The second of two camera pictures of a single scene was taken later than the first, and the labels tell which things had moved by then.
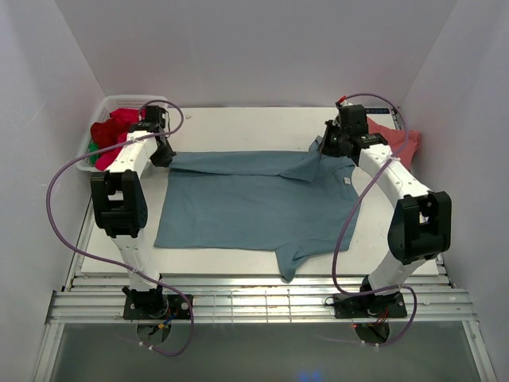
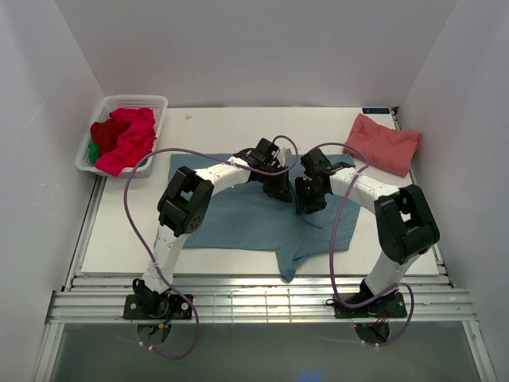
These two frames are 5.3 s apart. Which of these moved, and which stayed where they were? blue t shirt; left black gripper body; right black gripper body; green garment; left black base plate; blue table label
Moved: right black gripper body; left black gripper body
Stayed: left black base plate; blue t shirt; blue table label; green garment
